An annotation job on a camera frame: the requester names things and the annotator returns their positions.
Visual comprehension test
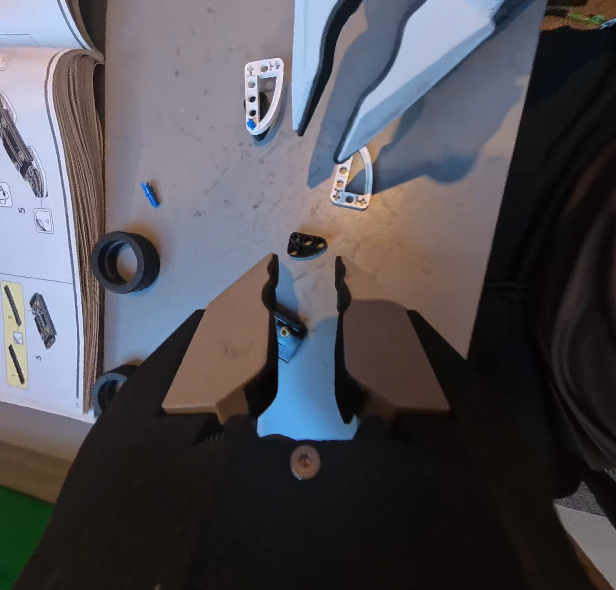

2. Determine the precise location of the person's clothed body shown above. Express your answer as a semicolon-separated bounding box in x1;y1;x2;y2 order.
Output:
467;27;616;504

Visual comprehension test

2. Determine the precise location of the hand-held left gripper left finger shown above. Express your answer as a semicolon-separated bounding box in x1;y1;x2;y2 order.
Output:
161;253;281;423

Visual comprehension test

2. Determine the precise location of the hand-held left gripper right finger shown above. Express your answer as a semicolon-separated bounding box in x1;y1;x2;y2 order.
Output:
334;256;451;425

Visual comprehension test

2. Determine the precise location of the plain white curved brick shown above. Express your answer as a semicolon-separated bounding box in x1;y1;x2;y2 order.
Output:
330;145;374;211

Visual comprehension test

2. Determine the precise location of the open instruction booklet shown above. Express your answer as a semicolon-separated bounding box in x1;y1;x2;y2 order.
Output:
0;0;107;414

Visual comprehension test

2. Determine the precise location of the green plastic bin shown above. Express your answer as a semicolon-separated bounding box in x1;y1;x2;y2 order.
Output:
0;484;56;590

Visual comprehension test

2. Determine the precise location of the white curved brick with pin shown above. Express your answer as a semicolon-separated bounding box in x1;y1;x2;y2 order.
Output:
243;58;286;142

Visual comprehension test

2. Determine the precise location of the small black curved brick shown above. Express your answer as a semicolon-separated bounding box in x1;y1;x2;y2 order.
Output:
287;232;328;259

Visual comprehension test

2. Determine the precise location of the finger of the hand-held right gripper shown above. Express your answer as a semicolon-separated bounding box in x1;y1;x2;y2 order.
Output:
292;0;361;137
334;0;527;164

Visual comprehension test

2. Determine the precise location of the black toy tyre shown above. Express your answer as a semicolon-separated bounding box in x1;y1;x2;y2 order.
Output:
90;232;161;294
90;365;140;417

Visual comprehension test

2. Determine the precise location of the grey desk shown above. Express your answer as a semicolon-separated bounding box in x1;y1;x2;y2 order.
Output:
94;0;549;437

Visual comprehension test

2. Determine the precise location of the black panel brick with pins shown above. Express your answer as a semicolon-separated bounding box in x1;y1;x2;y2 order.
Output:
272;308;309;365

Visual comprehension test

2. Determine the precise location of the black cable with green tip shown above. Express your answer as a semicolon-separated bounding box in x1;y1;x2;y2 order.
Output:
565;10;608;28

